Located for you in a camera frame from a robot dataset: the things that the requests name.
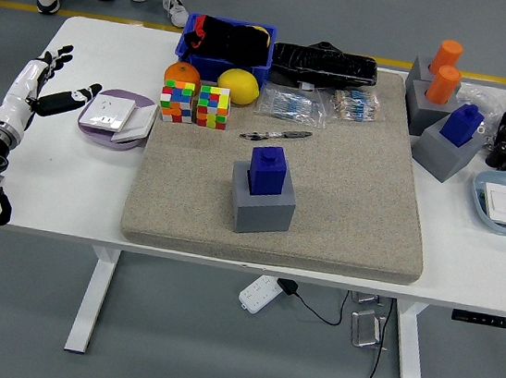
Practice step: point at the yellow object in bin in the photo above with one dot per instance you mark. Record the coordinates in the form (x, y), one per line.
(267, 38)

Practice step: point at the grey seal holder block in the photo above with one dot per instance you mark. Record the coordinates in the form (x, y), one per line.
(420, 71)
(423, 116)
(439, 155)
(263, 216)

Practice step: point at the colourful puzzle cube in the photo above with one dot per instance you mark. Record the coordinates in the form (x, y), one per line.
(213, 107)
(178, 102)

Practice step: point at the grey-brown mat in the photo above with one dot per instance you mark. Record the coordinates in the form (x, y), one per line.
(349, 201)

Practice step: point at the black cloth bag red trim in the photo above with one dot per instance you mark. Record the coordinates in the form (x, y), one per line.
(230, 41)

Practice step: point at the white power strip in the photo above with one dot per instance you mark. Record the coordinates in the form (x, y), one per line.
(258, 294)

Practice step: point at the silver metal foot pedal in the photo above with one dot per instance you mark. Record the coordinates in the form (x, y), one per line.
(367, 298)
(367, 327)

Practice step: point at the white table leg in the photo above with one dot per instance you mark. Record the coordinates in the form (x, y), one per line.
(412, 359)
(94, 298)

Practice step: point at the clear bag blue resistors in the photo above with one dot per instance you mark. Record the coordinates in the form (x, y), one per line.
(292, 103)

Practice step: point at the yellow lemon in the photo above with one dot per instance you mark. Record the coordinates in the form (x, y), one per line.
(238, 85)

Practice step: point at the black plastic-wrapped long case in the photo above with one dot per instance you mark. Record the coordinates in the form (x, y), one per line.
(325, 65)

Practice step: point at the black table control panel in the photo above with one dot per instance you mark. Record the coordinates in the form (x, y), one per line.
(487, 319)

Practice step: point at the orange fruit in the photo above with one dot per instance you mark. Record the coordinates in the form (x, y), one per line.
(182, 72)

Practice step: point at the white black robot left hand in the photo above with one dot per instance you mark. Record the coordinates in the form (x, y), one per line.
(18, 90)

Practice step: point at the black pen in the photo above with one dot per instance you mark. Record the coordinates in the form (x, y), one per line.
(288, 134)

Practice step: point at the white socket panel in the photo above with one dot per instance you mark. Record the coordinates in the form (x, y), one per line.
(107, 111)

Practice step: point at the clear bag beige resistors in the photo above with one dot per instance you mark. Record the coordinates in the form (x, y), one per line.
(355, 105)

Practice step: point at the orange cylinder seal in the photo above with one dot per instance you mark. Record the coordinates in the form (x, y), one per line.
(447, 56)
(443, 86)

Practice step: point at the blue square seal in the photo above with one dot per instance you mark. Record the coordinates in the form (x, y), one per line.
(268, 172)
(461, 125)

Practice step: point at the purple tray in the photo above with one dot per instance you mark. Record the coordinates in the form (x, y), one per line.
(101, 140)

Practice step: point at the blue plastic bin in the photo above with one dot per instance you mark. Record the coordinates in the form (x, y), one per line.
(213, 69)

